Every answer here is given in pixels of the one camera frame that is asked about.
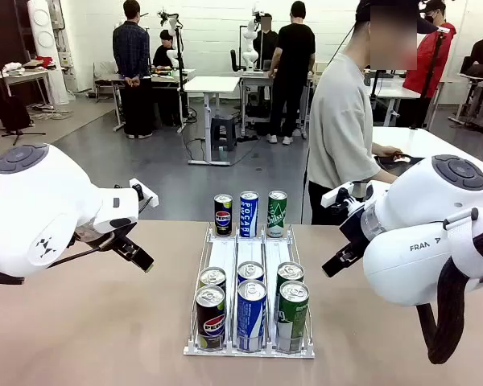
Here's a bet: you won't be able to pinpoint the green Chilsung cider can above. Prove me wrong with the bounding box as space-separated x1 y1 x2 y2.
276 261 306 289
277 280 310 355
266 190 287 239

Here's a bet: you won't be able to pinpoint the black office chair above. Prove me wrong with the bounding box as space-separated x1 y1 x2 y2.
229 48 245 72

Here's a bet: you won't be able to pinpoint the white robot work table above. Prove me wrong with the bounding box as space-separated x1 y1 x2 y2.
239 68 319 130

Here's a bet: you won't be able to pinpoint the grey desk with equipment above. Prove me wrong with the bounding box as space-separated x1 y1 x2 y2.
448 72 483 140

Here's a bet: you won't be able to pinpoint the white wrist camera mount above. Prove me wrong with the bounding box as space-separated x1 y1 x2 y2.
320 180 365 215
128 178 160 208

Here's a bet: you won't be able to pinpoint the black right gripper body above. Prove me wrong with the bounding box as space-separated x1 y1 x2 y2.
336 207 372 253

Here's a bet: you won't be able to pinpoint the white table with clutter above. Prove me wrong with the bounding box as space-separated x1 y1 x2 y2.
0 68 52 129

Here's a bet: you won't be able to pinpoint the grey work table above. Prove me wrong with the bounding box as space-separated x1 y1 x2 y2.
94 67 196 133

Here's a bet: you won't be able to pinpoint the large white table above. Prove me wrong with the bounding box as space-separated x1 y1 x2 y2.
372 126 483 190

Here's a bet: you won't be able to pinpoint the man in black t-shirt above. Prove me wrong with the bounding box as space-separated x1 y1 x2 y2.
265 0 317 146

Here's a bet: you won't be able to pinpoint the black Pepsi can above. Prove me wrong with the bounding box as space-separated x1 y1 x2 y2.
199 266 228 297
213 194 233 236
195 285 227 353

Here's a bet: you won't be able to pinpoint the white clear can rack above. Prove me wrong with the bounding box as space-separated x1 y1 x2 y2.
183 223 316 359

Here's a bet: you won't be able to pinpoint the black bag on stand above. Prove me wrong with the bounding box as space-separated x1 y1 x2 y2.
0 94 47 146

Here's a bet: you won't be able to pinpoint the person in red jacket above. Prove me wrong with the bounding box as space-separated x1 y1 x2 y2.
402 0 456 129

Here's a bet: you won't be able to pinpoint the seated person with headset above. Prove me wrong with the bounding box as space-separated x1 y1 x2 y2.
152 28 178 69

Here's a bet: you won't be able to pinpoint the person's right forearm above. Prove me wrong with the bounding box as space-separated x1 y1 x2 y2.
368 167 399 187

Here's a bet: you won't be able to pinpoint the grey plastic stool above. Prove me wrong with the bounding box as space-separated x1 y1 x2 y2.
210 114 237 152

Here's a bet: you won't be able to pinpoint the black left arm cable sleeve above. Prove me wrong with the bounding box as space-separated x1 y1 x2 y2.
0 264 25 285

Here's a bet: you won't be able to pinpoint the white standing desk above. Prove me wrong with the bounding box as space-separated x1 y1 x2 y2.
184 76 242 166

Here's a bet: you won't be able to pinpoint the white tower air conditioner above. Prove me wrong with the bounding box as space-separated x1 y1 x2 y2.
27 0 72 105

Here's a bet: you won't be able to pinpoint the person in grey sweatshirt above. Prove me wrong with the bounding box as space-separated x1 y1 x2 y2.
307 0 439 226

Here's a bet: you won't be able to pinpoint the black right arm cable sleeve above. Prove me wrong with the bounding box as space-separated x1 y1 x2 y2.
416 229 483 365

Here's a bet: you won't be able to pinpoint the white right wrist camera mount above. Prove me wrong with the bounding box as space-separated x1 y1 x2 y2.
320 180 365 215

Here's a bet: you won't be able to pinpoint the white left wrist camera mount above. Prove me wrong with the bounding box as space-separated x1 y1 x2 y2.
128 178 160 208

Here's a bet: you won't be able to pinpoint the person in black sweater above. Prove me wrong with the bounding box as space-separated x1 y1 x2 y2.
252 14 279 72

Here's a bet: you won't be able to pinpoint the blue Pocari Sweat can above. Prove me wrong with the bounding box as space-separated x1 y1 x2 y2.
237 279 268 355
237 261 266 285
239 191 260 238

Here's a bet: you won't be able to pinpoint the man in plaid shirt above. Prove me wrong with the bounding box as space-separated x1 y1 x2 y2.
112 0 153 140

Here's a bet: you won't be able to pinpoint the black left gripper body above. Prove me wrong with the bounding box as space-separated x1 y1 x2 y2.
74 216 140 253

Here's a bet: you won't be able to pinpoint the black arm cable sleeve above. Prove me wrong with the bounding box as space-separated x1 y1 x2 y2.
416 229 483 365
0 264 25 285

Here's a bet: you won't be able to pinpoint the black pole stand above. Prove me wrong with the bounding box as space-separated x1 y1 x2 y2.
174 23 191 133
409 28 446 130

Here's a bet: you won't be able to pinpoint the white floor cables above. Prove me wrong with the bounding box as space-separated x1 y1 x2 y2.
27 103 72 121

